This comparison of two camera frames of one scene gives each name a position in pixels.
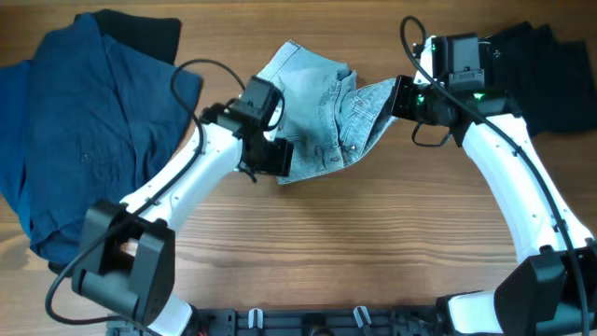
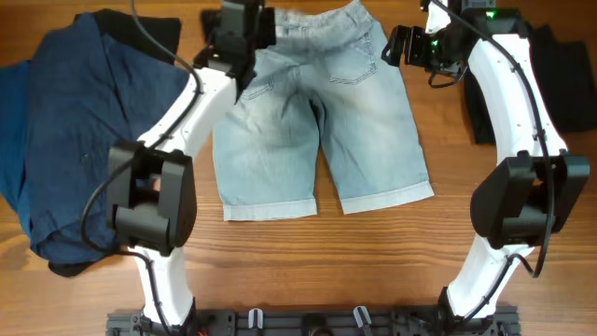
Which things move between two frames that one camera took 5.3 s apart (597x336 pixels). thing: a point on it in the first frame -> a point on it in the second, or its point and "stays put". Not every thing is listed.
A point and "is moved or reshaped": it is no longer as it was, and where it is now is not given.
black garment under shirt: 155,35 stays put
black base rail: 299,321 stays put
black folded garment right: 551,81 stays put
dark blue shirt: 88,119 stays put
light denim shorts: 329,119 is moved or reshaped
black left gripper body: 270,155 -> 265,33
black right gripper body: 415,101 -> 430,51
